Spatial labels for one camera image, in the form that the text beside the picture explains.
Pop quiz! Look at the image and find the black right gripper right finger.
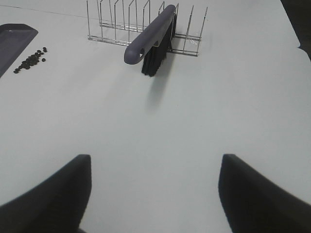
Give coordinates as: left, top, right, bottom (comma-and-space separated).
218, 154, 311, 233

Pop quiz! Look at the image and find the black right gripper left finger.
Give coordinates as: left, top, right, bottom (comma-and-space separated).
0, 154, 91, 233

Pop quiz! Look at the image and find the pile of coffee beans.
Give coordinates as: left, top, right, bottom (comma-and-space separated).
13, 47, 48, 74

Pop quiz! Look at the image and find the purple plastic dustpan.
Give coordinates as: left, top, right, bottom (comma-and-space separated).
0, 23, 38, 77

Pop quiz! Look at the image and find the metal wire rack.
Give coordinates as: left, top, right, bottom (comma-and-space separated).
86, 0, 208, 57

